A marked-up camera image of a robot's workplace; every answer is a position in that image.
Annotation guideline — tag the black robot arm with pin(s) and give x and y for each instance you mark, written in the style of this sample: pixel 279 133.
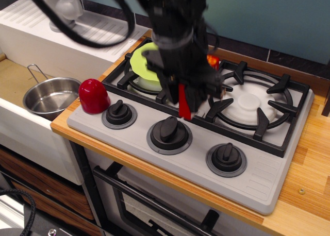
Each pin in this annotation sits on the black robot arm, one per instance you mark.
pixel 177 23

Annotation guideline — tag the black right stove knob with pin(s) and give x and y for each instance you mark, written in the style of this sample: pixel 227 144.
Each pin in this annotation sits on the black right stove knob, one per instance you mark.
pixel 226 160

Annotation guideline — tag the black stove knob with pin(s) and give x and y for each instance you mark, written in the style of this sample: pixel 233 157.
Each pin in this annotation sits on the black stove knob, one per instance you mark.
pixel 226 160
pixel 169 136
pixel 119 115

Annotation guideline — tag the black middle stove knob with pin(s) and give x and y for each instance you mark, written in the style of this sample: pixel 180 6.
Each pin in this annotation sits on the black middle stove knob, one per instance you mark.
pixel 169 136

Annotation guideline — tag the black left stove knob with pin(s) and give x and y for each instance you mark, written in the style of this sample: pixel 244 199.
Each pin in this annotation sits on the black left stove knob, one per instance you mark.
pixel 119 115

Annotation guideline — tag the white toy sink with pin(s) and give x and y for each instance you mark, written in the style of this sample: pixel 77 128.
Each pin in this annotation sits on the white toy sink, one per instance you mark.
pixel 30 52

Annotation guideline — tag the stainless steel pot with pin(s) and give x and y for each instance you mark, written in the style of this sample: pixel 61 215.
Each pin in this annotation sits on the stainless steel pot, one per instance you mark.
pixel 51 97

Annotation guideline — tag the oven door with black handle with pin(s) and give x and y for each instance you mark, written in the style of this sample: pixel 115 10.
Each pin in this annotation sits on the oven door with black handle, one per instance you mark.
pixel 143 206

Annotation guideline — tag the grey toy stove top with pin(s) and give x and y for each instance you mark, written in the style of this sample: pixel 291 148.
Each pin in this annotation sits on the grey toy stove top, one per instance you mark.
pixel 239 147

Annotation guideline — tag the red cereal box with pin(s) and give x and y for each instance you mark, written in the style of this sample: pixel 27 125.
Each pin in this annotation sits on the red cereal box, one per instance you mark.
pixel 183 108

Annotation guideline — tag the grey toy faucet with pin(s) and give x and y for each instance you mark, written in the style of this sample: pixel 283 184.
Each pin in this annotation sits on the grey toy faucet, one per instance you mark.
pixel 67 10

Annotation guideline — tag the wooden drawer front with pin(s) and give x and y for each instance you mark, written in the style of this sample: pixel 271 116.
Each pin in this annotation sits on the wooden drawer front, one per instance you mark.
pixel 48 183

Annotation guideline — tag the black right burner grate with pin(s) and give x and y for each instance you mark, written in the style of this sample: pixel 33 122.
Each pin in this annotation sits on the black right burner grate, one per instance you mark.
pixel 259 109

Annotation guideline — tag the black left burner grate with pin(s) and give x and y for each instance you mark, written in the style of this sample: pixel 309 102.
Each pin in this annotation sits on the black left burner grate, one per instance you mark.
pixel 125 83

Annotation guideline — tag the lime green plate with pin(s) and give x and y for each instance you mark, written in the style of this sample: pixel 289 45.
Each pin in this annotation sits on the lime green plate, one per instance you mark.
pixel 139 63

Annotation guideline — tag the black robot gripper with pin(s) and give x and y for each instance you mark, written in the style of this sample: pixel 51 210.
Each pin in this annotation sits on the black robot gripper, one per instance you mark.
pixel 188 66

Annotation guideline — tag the black burner grate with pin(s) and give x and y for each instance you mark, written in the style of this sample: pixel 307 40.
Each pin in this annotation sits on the black burner grate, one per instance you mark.
pixel 125 83
pixel 259 109

